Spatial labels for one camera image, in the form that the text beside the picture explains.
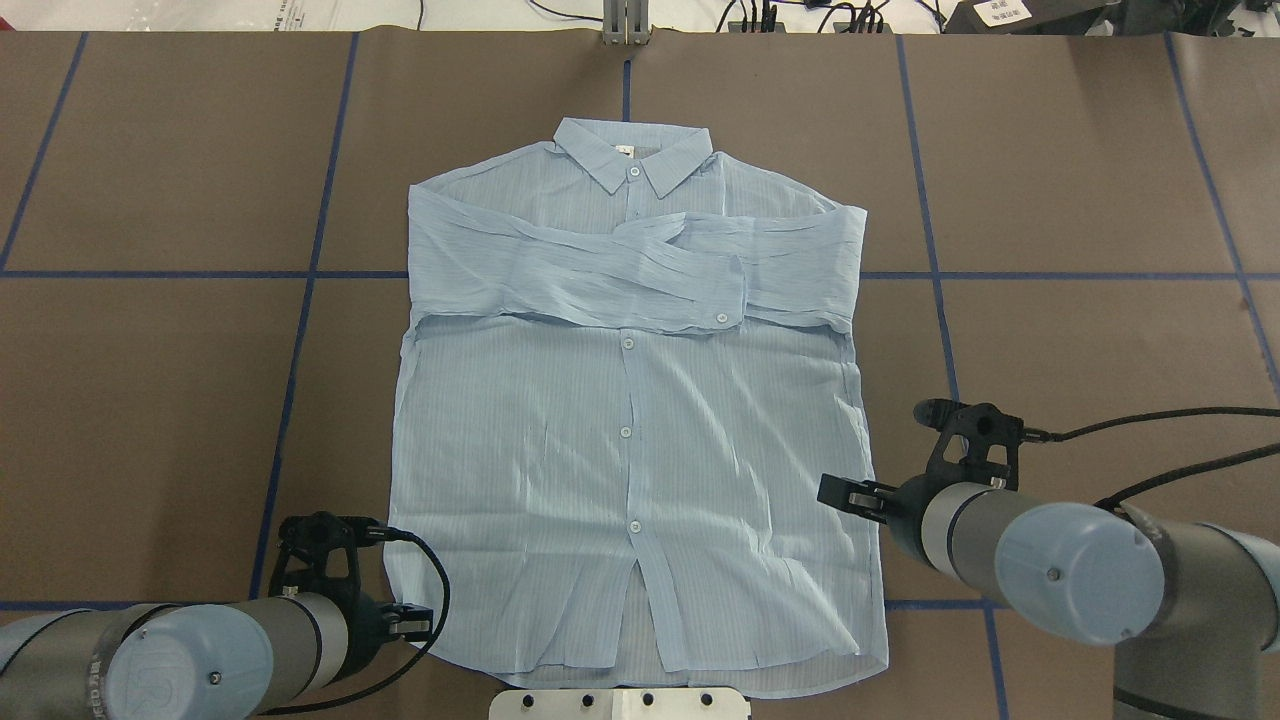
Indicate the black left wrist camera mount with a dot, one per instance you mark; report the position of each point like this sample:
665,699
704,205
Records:
318,554

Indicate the black device with label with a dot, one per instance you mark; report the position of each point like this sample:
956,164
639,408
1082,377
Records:
1048,18

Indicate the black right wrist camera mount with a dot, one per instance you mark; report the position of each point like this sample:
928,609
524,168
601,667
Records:
978,443

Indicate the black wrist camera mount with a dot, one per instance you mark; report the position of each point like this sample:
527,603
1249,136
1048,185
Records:
318,554
978,443

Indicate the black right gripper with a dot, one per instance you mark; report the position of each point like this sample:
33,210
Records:
901,503

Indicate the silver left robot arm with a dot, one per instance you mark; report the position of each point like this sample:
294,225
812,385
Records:
200,661

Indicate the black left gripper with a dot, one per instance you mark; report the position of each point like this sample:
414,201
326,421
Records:
367,617

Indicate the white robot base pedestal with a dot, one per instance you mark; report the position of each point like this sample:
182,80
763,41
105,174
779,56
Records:
622,703

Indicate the grey aluminium frame post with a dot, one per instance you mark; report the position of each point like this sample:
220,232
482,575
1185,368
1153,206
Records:
626,22

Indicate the light blue button-up shirt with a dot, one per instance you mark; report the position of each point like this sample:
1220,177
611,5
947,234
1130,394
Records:
630,360

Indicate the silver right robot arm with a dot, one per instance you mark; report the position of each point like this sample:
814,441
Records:
1189,609

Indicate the clear plastic bag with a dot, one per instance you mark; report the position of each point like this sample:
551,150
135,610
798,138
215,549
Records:
272,16

